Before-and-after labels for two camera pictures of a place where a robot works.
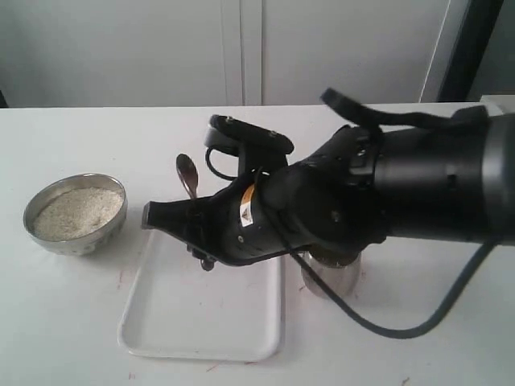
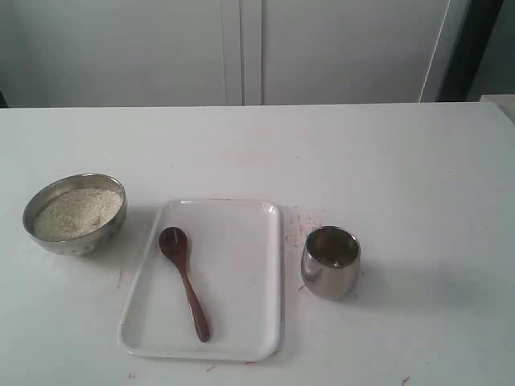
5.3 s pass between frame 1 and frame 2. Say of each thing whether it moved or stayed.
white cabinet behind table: stayed
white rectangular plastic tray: stayed
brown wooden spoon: moved
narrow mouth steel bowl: stayed
